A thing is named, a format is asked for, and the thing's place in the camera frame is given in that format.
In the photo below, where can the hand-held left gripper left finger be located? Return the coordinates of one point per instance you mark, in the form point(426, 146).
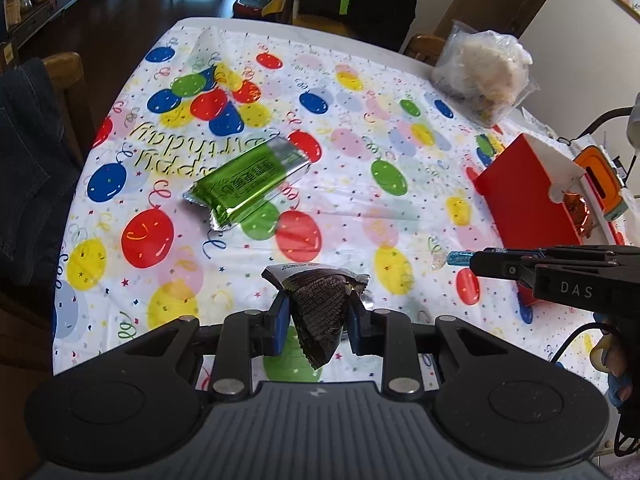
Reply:
point(280, 327)

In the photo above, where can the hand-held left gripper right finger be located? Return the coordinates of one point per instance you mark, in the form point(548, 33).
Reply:
point(352, 329)

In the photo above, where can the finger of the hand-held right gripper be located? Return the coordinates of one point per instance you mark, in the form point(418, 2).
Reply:
point(500, 264)

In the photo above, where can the black snack packet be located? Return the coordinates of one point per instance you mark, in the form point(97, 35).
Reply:
point(317, 310)

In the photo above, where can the blue foil candy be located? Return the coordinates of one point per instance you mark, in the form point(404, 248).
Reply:
point(457, 258)

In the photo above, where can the red cardboard box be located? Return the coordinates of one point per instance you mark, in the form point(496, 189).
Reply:
point(520, 200)

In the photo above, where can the copper foil snack bag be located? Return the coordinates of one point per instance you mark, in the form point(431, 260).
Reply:
point(580, 212)

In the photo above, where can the person's right hand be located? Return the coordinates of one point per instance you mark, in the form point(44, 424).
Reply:
point(616, 360)

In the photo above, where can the orange white box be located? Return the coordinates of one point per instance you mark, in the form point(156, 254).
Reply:
point(595, 152)

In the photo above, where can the green foil snack packet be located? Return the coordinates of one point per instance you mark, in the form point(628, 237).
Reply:
point(240, 185)

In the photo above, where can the balloon print tablecloth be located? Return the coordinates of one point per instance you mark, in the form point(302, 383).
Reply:
point(350, 170)

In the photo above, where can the clear plastic bag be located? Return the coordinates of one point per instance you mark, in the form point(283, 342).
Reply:
point(485, 70)

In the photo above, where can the wooden chair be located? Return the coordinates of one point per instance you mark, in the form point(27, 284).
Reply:
point(425, 46)
point(67, 67)

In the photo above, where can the black sofa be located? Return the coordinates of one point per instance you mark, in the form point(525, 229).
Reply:
point(370, 0)

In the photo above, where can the dark denim cloth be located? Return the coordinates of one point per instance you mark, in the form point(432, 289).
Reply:
point(30, 160)

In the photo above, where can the yellow cloth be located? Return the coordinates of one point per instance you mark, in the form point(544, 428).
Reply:
point(277, 7)

